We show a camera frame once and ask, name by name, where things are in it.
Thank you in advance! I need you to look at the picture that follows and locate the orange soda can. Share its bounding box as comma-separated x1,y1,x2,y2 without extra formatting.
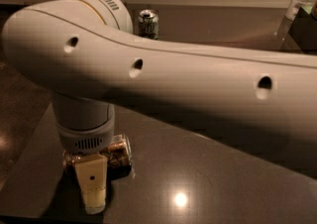
62,134,132,180

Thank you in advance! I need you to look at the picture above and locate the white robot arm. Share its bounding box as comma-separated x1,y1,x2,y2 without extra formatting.
1,0,317,214

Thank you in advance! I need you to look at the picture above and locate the green white soda can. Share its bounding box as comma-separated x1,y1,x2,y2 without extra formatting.
138,9,159,40

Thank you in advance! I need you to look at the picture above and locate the dark box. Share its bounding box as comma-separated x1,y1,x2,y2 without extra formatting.
289,8,317,55

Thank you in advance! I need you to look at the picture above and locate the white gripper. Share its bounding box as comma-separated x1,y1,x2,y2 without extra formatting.
51,92,115,215

